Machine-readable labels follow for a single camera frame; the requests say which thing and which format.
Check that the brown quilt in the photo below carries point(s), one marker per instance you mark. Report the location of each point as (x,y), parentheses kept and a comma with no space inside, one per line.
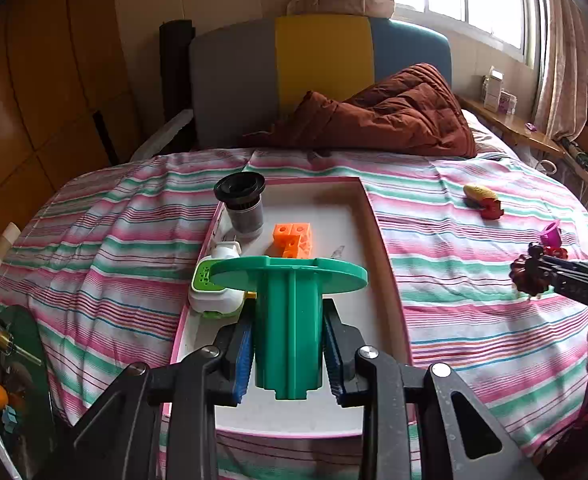
(388,115)

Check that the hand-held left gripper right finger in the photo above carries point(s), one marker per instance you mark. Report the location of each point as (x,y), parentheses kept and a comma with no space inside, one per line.
(335,360)

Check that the yellow corn toy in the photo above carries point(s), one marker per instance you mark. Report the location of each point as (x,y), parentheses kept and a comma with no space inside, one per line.
(478,194)

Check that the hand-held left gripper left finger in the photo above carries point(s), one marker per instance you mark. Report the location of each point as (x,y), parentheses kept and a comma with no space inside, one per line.
(244,360)

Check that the wooden wardrobe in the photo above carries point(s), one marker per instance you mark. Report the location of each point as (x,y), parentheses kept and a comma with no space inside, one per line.
(39,85)

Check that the striped bedsheet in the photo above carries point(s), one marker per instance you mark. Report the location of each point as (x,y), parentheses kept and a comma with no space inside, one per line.
(99,240)

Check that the dark green round board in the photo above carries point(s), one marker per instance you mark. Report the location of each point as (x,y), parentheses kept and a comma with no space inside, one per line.
(29,390)

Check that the wooden bedside shelf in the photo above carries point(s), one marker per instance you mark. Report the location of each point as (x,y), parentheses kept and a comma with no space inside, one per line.
(513,122)

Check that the small purple box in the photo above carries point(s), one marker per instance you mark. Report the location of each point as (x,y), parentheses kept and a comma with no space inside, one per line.
(506,102)

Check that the pink shallow cardboard tray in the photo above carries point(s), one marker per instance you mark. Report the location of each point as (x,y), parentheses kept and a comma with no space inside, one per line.
(344,220)

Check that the grey yellow blue headboard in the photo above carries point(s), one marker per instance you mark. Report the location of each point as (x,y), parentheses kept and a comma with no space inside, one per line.
(234,85)

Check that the white book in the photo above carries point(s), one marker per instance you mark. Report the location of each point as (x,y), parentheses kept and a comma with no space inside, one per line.
(1,452)

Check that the white green toy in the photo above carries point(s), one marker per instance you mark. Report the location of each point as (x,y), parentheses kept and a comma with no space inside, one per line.
(211,290)

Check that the white carton box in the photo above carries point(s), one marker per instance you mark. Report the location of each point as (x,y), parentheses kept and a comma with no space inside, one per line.
(492,87)

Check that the purple toy cup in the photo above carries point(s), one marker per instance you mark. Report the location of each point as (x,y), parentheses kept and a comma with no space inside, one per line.
(551,234)

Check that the small red toy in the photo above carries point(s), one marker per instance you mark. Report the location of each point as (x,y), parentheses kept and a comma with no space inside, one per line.
(557,252)

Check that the dark brown toy figure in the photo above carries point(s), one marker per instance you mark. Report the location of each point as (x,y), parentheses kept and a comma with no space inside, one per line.
(526,272)

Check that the green plastic spool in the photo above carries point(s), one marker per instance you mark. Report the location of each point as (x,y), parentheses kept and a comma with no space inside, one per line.
(286,330)

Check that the black cylinder jar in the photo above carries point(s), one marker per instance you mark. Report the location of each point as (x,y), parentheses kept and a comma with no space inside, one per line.
(241,205)

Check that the pale pink pillow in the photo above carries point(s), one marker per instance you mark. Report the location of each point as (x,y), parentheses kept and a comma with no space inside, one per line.
(488,135)

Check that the small blue item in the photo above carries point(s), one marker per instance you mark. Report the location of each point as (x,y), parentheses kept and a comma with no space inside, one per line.
(10,419)

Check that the orange block toy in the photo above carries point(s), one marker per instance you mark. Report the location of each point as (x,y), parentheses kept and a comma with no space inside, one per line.
(291,240)

